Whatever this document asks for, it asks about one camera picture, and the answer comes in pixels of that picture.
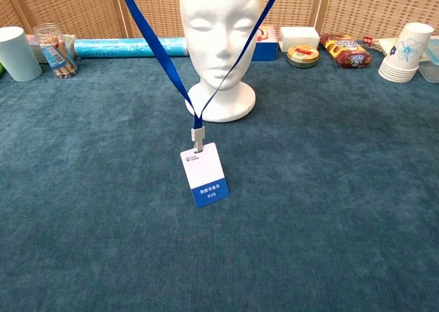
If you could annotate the blue pink cookie box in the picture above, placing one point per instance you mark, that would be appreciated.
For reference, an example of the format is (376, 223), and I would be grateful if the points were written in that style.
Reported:
(270, 49)

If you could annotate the white foam mannequin head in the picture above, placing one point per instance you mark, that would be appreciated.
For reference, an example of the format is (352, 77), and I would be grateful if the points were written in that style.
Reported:
(219, 34)

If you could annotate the round gold tin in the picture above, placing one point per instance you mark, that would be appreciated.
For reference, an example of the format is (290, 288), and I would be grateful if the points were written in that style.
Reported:
(302, 56)

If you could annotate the white carton box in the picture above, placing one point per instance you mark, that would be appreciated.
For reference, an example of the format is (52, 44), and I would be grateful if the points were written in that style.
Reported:
(298, 36)

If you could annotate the teal table cloth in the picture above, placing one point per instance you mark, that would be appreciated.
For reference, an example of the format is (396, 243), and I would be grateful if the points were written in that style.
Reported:
(68, 188)

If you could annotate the brown chocolate snack packet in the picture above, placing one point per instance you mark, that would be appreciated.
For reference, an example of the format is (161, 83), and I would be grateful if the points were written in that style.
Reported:
(346, 51)

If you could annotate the clear jar of biscuit sticks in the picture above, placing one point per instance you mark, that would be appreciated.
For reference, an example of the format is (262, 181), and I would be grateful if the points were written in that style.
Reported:
(55, 51)

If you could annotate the white plastic bag packet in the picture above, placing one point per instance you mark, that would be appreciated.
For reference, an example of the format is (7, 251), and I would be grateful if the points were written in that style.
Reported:
(385, 46)

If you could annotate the woven bamboo folding screen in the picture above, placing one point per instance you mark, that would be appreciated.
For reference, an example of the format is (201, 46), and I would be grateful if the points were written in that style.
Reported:
(68, 10)

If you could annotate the stacked flower print paper cups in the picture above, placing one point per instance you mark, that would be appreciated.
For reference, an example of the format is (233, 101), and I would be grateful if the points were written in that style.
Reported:
(404, 51)

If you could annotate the pale plain paper cup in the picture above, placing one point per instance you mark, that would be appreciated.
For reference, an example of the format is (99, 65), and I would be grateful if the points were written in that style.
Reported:
(17, 55)

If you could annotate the clear container with blue lid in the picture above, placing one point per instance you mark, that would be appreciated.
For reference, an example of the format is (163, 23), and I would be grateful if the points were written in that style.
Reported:
(430, 70)

